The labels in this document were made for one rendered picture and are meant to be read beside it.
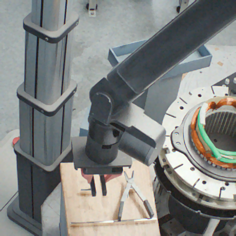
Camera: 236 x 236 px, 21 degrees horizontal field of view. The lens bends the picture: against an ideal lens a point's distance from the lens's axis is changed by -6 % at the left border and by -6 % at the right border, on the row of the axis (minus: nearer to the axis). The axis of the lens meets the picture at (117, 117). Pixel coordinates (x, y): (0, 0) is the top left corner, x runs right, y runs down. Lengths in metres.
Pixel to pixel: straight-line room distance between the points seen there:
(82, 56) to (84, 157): 1.94
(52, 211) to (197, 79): 0.64
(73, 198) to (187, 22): 0.59
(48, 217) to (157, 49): 0.82
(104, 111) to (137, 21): 2.28
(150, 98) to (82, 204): 0.46
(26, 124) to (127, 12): 1.64
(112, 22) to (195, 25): 2.39
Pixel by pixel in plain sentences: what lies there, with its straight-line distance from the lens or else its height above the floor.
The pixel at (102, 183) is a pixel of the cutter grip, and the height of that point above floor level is 1.19.
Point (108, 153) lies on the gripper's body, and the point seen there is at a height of 1.31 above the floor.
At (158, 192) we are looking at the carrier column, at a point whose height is 0.87.
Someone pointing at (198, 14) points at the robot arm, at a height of 1.66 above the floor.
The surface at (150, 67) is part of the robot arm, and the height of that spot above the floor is 1.53.
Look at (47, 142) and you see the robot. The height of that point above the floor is 0.78.
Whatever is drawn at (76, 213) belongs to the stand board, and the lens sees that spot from 1.34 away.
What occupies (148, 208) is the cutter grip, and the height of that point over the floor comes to 1.09.
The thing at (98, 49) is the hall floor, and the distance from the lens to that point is 3.11.
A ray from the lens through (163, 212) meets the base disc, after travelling 1.67.
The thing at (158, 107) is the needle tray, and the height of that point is 0.89.
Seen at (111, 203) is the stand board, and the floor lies 1.06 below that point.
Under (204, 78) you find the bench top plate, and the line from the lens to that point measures 2.01.
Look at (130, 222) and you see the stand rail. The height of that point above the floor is 1.08.
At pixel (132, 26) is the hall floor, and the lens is 3.26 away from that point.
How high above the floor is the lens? 2.22
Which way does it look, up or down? 51 degrees down
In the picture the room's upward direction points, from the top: 10 degrees clockwise
